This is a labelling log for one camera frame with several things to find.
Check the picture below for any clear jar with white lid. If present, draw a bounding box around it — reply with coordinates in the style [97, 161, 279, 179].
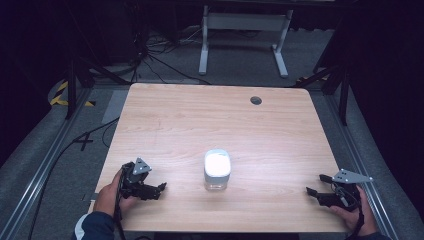
[203, 148, 232, 192]

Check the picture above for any black metal stand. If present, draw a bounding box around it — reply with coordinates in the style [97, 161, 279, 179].
[64, 54, 132, 121]
[293, 63, 352, 127]

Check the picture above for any yellow black hazard tape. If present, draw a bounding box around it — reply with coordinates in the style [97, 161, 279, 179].
[49, 80, 97, 108]

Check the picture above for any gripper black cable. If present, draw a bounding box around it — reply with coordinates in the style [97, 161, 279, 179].
[113, 173, 129, 240]
[345, 186, 366, 240]

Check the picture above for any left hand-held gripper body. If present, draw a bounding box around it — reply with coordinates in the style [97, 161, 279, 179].
[119, 157, 160, 201]

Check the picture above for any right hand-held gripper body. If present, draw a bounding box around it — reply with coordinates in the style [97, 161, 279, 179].
[324, 168, 374, 213]

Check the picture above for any person's left hand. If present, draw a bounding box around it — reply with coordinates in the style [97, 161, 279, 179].
[92, 168, 141, 218]

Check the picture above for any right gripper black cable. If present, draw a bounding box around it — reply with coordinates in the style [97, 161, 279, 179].
[345, 186, 366, 240]

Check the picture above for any black floor cable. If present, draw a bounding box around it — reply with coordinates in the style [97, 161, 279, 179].
[27, 116, 121, 240]

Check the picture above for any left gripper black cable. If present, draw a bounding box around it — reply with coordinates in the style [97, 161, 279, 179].
[113, 173, 129, 240]

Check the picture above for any bundle of black cables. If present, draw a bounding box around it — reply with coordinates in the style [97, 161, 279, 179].
[131, 26, 212, 86]

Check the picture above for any aluminium floor rail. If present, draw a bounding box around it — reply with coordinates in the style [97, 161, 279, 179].
[323, 93, 400, 240]
[0, 85, 95, 240]

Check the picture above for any grey floor plate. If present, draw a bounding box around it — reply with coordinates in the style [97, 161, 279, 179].
[101, 89, 130, 125]

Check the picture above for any person's right hand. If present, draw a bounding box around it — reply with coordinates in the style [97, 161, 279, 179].
[329, 185, 379, 237]

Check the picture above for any white metal table frame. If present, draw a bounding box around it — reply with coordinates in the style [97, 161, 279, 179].
[198, 4, 295, 79]

